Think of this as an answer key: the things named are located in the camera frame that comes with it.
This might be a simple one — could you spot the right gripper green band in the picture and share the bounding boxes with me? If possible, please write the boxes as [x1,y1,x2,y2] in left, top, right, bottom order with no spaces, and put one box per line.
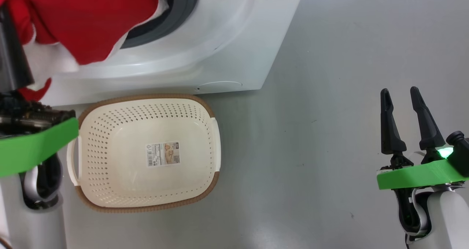
[377,87,469,190]

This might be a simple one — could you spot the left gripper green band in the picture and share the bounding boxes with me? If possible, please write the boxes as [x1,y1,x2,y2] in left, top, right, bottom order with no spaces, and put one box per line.
[0,92,79,178]

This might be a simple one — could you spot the red garment with white trim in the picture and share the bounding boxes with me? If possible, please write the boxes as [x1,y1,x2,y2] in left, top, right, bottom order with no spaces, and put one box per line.
[0,0,169,101]

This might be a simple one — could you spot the cream perforated laundry basket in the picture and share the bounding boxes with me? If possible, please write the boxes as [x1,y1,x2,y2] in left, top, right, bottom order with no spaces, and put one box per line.
[67,93,221,213]

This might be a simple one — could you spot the paper label in basket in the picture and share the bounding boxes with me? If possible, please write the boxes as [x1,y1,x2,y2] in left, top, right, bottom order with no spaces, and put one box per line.
[147,142,181,167]

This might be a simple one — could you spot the grey rubber door gasket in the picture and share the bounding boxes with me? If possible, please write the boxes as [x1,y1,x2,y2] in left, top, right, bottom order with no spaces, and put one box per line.
[119,0,200,49]

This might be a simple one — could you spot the white front-load washing machine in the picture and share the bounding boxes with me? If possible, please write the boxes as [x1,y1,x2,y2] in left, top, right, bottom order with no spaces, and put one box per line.
[37,0,306,107]

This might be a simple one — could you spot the round white filter cover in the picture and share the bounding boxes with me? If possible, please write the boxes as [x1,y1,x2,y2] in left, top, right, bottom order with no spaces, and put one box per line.
[198,81,243,91]

